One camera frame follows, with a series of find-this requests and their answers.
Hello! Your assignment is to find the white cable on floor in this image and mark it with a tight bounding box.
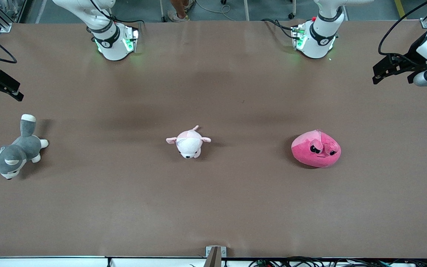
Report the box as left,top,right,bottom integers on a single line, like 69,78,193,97
195,0,232,14

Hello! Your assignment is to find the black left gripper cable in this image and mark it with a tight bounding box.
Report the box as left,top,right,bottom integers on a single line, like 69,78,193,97
378,0,427,66

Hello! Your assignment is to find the grey metal camera bracket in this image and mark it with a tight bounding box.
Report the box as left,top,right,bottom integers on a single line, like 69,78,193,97
205,246,227,267

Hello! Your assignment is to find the black left arm base cable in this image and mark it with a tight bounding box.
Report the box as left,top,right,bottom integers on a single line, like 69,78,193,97
261,19,298,40

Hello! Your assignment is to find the round pink plush toy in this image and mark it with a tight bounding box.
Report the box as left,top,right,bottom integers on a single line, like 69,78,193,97
291,129,342,169

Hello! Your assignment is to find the white table edge rail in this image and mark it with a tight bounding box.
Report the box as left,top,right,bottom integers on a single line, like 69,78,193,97
0,256,427,267

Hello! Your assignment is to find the small white pink plush animal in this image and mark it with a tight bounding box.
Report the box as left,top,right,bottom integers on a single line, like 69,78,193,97
166,125,212,160

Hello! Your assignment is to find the black cable bundle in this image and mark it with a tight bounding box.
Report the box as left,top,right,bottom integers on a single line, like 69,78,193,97
249,256,427,267

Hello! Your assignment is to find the grey white husky plush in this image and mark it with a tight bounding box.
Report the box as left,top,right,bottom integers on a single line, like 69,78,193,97
0,114,49,180

